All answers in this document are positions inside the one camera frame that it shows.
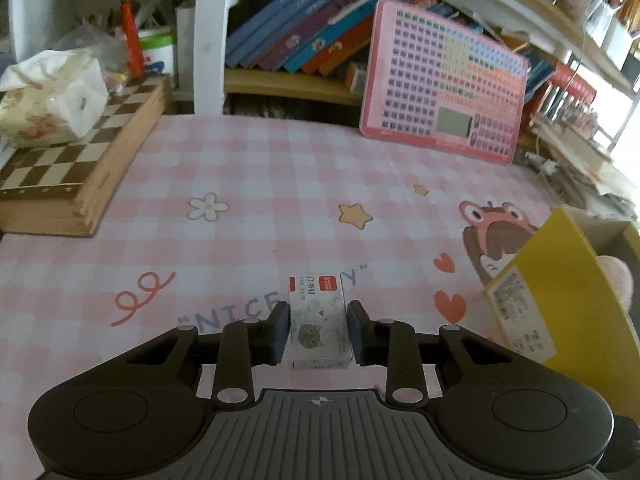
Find small white staples box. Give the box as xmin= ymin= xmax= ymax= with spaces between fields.
xmin=288 ymin=274 xmax=352 ymax=370

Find pink plush toy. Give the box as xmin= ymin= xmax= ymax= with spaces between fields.
xmin=597 ymin=255 xmax=634 ymax=315

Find pink checkered tablecloth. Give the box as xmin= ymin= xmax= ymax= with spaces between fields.
xmin=0 ymin=112 xmax=640 ymax=480

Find yellow cardboard box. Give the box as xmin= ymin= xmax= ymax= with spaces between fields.
xmin=485 ymin=206 xmax=639 ymax=419

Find wooden chess board box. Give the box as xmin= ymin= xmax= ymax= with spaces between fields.
xmin=1 ymin=75 xmax=172 ymax=237

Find pile of papers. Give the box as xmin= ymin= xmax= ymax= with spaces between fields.
xmin=523 ymin=114 xmax=639 ymax=222

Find pink learning tablet board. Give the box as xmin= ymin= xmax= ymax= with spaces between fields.
xmin=360 ymin=0 xmax=528 ymax=165

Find red toy bottle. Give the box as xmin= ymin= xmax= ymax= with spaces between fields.
xmin=119 ymin=0 xmax=144 ymax=78

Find white green-lid jar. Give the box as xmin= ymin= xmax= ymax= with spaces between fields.
xmin=139 ymin=26 xmax=177 ymax=78

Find floral tissue pack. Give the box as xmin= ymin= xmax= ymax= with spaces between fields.
xmin=1 ymin=50 xmax=108 ymax=148

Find red books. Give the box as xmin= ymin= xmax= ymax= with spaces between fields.
xmin=524 ymin=61 xmax=597 ymax=119

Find row of blue books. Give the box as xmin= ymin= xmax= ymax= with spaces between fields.
xmin=224 ymin=0 xmax=423 ymax=74

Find white cable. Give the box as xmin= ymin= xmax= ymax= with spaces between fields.
xmin=534 ymin=0 xmax=616 ymax=162

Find white bookshelf frame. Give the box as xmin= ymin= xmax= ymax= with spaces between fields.
xmin=0 ymin=0 xmax=640 ymax=116

